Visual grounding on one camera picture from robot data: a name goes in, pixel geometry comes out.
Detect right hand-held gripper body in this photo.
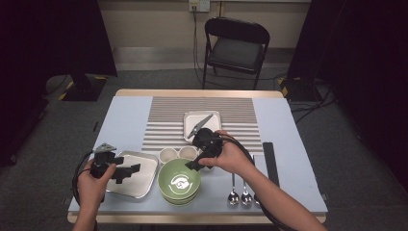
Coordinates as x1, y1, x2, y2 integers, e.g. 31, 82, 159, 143
187, 113, 224, 160

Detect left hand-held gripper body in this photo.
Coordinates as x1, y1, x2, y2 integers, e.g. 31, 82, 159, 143
89, 142, 125, 179

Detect white square plate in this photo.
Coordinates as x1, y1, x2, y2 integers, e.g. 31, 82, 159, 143
182, 110, 223, 143

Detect green bowl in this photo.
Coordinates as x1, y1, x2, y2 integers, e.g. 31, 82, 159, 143
157, 157, 202, 196
162, 193, 199, 207
159, 186, 201, 204

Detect row of black chopsticks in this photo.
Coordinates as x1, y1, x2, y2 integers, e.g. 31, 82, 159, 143
262, 141, 281, 189

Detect person's right hand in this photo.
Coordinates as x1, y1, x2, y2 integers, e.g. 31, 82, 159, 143
198, 129, 258, 177

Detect person's left hand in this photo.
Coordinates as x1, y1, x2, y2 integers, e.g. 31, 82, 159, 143
76, 160, 117, 210

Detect white cup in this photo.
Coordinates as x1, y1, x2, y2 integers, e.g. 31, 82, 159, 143
158, 146, 179, 165
177, 145, 199, 162

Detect silver metal tray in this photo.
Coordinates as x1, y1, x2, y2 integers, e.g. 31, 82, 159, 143
105, 149, 160, 200

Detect light blue table cover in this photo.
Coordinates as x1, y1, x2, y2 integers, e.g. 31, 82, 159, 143
67, 95, 329, 216

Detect brown striped placemat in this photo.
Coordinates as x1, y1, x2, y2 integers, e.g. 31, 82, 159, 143
140, 95, 264, 154

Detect wooden table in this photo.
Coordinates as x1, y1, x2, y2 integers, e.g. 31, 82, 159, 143
66, 89, 328, 225

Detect black stand base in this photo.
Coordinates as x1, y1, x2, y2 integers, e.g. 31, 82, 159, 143
59, 74, 109, 103
278, 76, 321, 103

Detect black folding chair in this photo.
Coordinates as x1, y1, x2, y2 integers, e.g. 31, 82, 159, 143
201, 16, 271, 90

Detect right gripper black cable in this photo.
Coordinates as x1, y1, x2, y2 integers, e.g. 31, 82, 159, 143
220, 134, 296, 231

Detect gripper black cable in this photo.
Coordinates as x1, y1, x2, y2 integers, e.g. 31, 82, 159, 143
70, 149, 99, 231
220, 134, 296, 231

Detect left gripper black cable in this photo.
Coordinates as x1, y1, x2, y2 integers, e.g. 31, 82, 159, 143
70, 149, 99, 231

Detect round grey base plate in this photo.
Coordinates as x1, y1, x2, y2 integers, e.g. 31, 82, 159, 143
45, 74, 75, 96

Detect black floor cables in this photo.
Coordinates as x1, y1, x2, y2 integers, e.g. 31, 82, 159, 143
290, 80, 338, 124

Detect white wall socket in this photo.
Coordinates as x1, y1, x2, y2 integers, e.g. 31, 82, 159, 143
188, 0, 211, 13

